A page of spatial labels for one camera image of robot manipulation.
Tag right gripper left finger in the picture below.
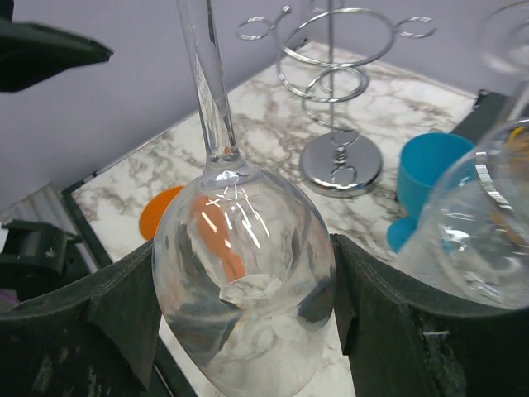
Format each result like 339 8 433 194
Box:
1 242 160 396

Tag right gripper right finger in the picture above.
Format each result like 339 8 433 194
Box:
331 234 528 396

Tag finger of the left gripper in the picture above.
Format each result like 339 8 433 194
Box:
1 18 113 93

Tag orange plastic goblet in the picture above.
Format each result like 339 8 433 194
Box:
138 184 249 282

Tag clear stemmed glass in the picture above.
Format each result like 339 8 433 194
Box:
393 1 528 309

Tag blue plastic goblet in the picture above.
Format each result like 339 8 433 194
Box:
386 132 474 253

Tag dark grey tool tray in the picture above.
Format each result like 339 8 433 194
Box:
451 83 528 144

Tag black front mounting rail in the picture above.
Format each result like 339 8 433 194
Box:
60 184 195 397

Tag round ring chrome glass rack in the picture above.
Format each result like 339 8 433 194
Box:
236 1 435 198

